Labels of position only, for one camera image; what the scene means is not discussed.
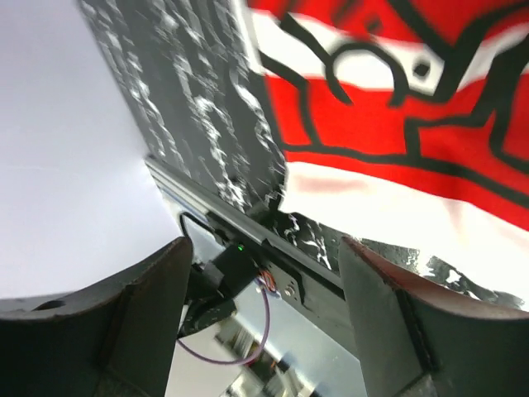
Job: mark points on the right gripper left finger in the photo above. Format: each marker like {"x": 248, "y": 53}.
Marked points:
{"x": 113, "y": 338}

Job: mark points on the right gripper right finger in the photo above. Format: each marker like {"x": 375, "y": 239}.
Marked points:
{"x": 417, "y": 338}

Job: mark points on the white t-shirt red print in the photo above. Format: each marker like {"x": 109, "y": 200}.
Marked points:
{"x": 404, "y": 122}

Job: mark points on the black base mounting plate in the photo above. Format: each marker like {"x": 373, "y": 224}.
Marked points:
{"x": 214, "y": 284}

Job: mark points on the aluminium rail profile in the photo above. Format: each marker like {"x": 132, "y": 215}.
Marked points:
{"x": 198, "y": 190}

